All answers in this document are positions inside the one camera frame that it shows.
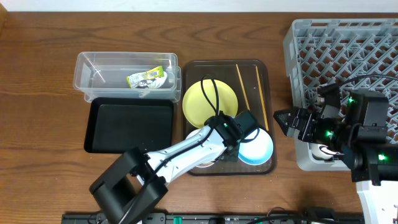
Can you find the black plastic tray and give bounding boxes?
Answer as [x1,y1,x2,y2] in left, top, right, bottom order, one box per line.
[83,97,174,154]

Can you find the wooden chopstick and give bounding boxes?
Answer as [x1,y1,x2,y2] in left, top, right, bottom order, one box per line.
[255,66,269,131]
[236,64,250,110]

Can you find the grey dishwasher rack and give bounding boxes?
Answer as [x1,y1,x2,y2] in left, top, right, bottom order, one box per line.
[282,18,398,172]

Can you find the white pink bowl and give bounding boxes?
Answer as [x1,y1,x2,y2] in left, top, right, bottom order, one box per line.
[186,129,215,168]

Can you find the clear plastic bin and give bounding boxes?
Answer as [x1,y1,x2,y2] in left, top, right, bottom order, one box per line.
[73,52,182,103]

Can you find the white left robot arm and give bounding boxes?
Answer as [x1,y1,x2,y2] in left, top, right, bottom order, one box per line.
[90,111,259,223]

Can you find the dark brown serving tray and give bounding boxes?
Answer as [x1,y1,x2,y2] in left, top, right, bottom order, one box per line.
[183,59,277,177]

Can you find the yellow plate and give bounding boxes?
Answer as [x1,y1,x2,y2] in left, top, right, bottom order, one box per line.
[182,80,238,128]

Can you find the yellow green snack wrapper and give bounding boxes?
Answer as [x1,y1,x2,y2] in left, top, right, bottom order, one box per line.
[126,66,164,88]

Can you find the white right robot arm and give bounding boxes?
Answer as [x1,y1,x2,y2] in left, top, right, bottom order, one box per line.
[273,84,397,223]

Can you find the blue bowl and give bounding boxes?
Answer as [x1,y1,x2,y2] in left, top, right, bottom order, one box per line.
[238,128,274,166]

